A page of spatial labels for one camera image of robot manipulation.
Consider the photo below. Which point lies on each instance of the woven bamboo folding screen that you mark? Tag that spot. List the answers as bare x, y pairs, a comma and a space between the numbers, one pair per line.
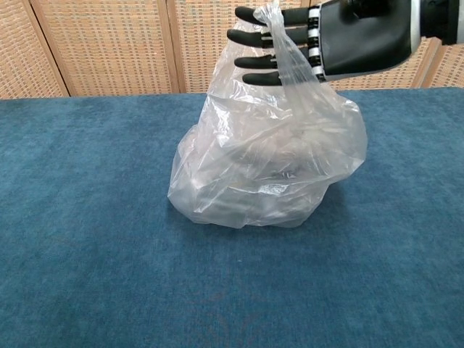
108, 43

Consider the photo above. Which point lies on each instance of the clear plastic bag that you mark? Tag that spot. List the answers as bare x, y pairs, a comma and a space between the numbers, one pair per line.
268, 163

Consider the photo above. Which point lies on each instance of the blue carpet table mat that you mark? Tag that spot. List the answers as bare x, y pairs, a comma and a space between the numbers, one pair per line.
90, 217

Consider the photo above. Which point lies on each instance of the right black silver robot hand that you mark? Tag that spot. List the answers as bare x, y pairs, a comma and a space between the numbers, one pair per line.
362, 36

